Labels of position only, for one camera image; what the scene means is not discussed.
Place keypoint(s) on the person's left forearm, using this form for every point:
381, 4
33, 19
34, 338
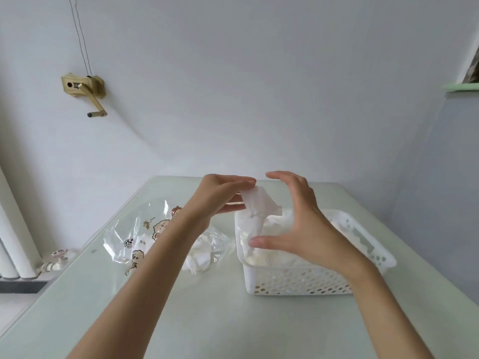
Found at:
131, 299

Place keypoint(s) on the pale green shelf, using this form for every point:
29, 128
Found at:
462, 87

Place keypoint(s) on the brass wall crank winch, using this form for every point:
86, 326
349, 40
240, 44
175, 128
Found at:
95, 85

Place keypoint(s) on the clear bear-print plastic bag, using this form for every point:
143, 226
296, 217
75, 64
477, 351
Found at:
131, 235

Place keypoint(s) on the white radiator valve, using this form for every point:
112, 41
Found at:
56, 259

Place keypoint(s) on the white column radiator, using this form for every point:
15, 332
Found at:
15, 235

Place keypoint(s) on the white perforated plastic basket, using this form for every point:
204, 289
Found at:
292, 282

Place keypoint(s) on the person's left hand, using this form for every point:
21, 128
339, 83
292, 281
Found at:
213, 198

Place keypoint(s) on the white cotton glove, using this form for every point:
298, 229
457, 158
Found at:
262, 201

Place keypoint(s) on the person's right hand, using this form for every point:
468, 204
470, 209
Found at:
314, 235

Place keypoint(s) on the stack of white gloves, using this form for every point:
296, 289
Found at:
273, 257

